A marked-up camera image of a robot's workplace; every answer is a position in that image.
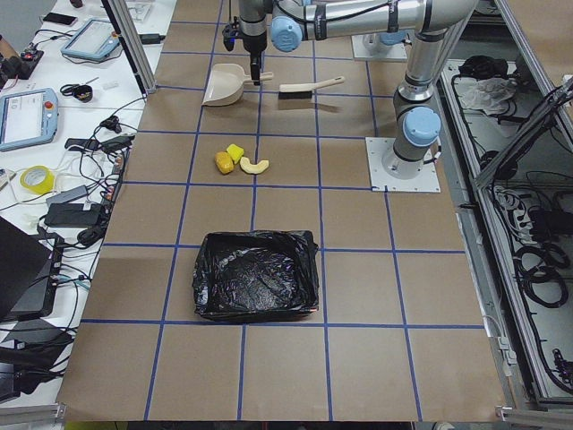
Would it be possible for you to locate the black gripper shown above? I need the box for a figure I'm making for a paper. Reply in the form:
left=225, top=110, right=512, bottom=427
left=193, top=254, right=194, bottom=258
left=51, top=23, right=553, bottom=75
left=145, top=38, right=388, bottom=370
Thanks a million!
left=250, top=52, right=261, bottom=86

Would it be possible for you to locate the beige plastic dustpan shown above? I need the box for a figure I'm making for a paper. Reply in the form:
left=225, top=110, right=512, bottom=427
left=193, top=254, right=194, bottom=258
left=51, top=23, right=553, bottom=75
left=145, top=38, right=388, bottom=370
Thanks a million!
left=201, top=64, right=254, bottom=107

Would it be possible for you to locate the white hand brush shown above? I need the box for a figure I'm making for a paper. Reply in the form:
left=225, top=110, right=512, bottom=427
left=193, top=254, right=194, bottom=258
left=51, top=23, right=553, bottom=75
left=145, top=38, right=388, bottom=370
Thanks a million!
left=278, top=76, right=346, bottom=99

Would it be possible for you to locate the black bag lined bin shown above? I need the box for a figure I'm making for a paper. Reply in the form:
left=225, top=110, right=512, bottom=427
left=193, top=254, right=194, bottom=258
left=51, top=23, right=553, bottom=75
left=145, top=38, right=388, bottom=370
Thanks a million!
left=192, top=230, right=320, bottom=323

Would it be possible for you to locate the yellow sponge piece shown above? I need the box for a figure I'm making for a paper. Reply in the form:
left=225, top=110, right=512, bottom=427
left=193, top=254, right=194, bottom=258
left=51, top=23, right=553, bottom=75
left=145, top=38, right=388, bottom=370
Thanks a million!
left=226, top=143, right=244, bottom=164

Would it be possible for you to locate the curved pale peel piece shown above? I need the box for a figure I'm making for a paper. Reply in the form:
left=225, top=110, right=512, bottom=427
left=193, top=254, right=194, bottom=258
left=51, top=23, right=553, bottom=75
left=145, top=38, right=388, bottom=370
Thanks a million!
left=239, top=157, right=269, bottom=175

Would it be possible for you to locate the orange crumpled food piece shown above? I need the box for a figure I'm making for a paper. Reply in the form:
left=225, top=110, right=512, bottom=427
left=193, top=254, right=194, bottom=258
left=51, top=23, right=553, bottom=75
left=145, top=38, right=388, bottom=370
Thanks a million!
left=214, top=151, right=235, bottom=175

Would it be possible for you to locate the black power strip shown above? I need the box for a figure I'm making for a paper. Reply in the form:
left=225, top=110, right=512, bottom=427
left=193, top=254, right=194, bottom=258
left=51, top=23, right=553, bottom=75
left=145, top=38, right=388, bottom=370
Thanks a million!
left=100, top=146, right=131, bottom=212

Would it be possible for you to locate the teach pendant far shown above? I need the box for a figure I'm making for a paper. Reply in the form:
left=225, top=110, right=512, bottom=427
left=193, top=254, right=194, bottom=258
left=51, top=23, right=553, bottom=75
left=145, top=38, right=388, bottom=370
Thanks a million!
left=60, top=18, right=120, bottom=63

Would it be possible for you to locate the teach pendant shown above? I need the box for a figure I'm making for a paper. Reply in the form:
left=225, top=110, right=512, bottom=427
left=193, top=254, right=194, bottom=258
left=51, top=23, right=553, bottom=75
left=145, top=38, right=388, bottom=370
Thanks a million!
left=60, top=18, right=120, bottom=63
left=1, top=88, right=58, bottom=152

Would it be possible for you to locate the black smartphone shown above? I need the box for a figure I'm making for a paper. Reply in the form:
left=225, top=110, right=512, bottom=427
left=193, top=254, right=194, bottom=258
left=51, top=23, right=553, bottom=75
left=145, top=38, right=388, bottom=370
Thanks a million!
left=42, top=13, right=77, bottom=26

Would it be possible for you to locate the teach pendant near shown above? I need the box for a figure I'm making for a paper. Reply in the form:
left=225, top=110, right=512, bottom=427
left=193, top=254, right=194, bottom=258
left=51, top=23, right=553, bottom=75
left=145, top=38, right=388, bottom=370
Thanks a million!
left=1, top=88, right=58, bottom=152

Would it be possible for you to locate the crumpled white cloth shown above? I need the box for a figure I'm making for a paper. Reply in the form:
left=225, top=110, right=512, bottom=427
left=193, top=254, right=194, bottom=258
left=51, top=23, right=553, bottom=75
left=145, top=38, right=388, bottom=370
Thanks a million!
left=460, top=77, right=517, bottom=116

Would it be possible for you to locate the yellow tape roll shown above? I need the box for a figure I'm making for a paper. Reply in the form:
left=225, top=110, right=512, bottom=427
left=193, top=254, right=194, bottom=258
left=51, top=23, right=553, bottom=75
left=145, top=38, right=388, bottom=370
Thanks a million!
left=19, top=165, right=56, bottom=195

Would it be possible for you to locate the black laptop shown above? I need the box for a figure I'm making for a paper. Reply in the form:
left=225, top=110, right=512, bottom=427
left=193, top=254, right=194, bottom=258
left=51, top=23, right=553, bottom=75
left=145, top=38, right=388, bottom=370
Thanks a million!
left=1, top=219, right=55, bottom=323

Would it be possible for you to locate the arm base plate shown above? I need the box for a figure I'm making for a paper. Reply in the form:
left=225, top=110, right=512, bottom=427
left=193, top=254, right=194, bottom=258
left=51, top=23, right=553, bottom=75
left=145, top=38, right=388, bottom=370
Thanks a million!
left=365, top=137, right=440, bottom=194
left=351, top=31, right=409, bottom=63

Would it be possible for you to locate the aluminium frame post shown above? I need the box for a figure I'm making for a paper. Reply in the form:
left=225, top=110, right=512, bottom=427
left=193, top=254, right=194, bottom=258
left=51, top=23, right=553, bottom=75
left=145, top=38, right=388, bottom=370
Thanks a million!
left=101, top=0, right=157, bottom=96

